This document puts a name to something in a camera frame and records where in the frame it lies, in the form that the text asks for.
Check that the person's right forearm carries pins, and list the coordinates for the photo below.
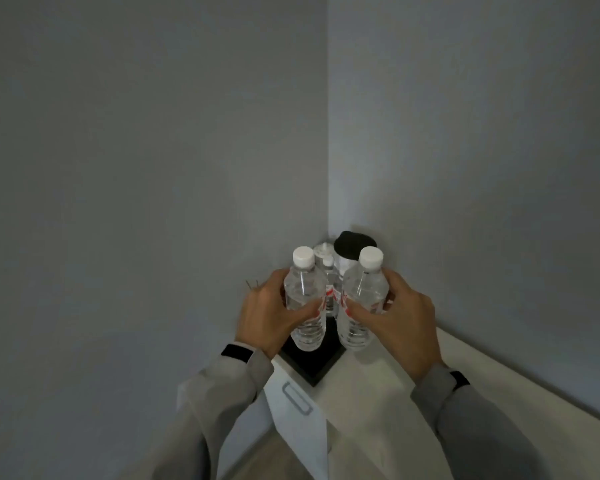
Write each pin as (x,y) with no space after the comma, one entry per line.
(475,434)

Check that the clear container white lid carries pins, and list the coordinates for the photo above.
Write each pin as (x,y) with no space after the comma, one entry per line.
(324,248)

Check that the person's left forearm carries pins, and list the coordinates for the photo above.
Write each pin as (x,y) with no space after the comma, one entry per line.
(205,419)

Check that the black tray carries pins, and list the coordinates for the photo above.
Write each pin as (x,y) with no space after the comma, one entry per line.
(312,362)

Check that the white cabinet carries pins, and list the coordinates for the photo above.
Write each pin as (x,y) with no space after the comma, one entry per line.
(370,394)

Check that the black left wristband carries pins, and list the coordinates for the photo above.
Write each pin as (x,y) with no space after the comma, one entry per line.
(237,352)

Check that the black wristband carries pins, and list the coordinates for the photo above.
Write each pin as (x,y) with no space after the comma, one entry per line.
(460,380)
(237,352)

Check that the clear water bottle white cap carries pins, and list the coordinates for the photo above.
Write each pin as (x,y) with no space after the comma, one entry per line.
(304,284)
(364,289)
(329,287)

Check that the person's left thumb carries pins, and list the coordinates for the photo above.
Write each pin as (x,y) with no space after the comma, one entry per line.
(307,311)

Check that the thin wooden sticks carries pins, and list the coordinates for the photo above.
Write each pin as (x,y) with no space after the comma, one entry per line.
(253,285)

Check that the person's right hand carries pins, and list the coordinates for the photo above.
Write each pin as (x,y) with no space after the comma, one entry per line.
(405,329)

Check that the person's left hand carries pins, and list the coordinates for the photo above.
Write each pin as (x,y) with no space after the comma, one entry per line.
(262,319)

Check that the kettle with black lid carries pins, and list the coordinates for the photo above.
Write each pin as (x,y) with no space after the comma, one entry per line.
(352,243)

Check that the black right wristband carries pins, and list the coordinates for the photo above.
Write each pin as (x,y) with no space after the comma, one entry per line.
(460,380)

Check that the person's right thumb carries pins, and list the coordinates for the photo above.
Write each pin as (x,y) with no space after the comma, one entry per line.
(366,313)

